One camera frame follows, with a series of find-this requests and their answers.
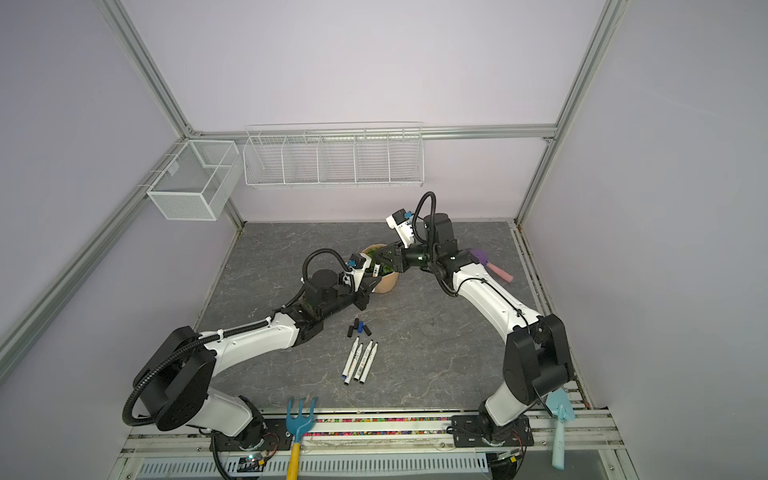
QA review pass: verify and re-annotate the white whiteboard marker blue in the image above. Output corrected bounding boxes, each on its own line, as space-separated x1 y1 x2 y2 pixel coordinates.
342 337 360 380

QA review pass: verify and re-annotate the white wire wall shelf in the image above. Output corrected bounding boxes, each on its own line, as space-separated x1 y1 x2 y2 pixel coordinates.
243 122 425 188

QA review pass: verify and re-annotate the white mesh box basket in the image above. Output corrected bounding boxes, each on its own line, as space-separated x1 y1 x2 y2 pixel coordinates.
147 140 244 221

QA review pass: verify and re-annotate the blue rake yellow handle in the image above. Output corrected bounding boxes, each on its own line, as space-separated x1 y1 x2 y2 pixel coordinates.
286 397 318 480

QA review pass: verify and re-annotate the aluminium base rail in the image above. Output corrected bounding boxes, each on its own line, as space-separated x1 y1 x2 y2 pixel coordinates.
109 410 638 479

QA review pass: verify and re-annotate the beige pot with green plant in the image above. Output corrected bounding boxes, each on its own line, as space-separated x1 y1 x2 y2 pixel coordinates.
363 244 399 294

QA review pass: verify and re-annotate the purple trowel pink handle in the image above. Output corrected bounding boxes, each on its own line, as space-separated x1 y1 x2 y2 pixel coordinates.
470 248 514 283

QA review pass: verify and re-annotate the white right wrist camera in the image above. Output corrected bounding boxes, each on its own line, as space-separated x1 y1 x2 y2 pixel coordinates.
386 209 415 248

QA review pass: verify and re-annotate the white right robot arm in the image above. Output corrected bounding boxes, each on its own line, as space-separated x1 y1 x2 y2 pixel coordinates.
374 191 575 431

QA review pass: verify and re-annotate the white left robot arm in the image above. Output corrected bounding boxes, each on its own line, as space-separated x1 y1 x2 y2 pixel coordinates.
122 248 379 437

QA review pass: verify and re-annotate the light blue trowel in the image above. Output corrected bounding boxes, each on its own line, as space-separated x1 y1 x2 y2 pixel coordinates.
546 388 575 471

